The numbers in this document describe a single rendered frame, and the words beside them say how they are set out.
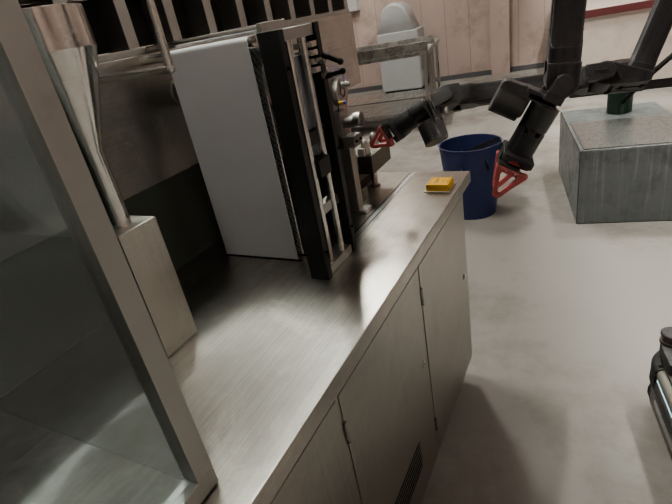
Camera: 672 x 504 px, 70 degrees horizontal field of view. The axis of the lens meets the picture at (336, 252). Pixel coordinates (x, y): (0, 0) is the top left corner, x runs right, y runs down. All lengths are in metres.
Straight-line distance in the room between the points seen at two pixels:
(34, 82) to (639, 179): 3.17
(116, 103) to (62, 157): 0.76
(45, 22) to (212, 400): 0.63
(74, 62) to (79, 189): 0.38
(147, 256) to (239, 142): 0.39
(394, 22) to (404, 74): 0.83
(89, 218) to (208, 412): 0.44
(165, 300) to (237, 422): 0.30
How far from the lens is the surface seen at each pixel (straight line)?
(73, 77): 0.88
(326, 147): 1.15
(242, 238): 1.32
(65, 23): 0.88
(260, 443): 0.78
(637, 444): 2.00
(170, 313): 1.01
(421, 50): 5.90
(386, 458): 1.25
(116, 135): 1.26
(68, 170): 0.52
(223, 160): 1.24
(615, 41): 6.88
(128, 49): 1.34
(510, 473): 1.85
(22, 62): 0.51
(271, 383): 0.87
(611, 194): 3.36
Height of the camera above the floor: 1.45
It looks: 26 degrees down
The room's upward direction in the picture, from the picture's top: 11 degrees counter-clockwise
